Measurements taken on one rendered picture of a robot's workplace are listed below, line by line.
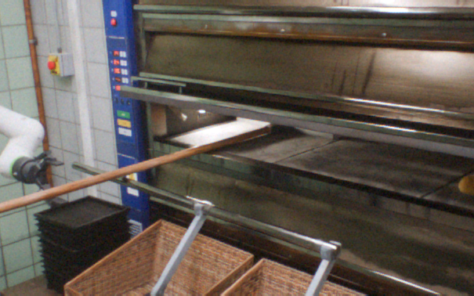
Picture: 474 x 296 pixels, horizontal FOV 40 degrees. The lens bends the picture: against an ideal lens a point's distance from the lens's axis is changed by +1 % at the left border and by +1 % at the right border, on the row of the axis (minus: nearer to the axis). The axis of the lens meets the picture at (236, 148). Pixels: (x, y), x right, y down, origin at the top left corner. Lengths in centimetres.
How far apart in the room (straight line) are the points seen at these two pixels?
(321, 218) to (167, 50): 90
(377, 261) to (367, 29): 70
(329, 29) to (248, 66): 36
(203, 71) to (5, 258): 162
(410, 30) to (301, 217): 75
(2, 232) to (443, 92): 237
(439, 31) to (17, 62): 217
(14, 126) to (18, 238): 114
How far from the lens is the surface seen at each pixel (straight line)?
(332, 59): 202
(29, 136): 251
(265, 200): 233
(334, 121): 184
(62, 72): 309
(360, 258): 209
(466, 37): 178
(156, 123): 271
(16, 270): 359
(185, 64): 246
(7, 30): 335
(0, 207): 207
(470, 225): 188
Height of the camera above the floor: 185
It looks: 15 degrees down
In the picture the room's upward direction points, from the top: 3 degrees counter-clockwise
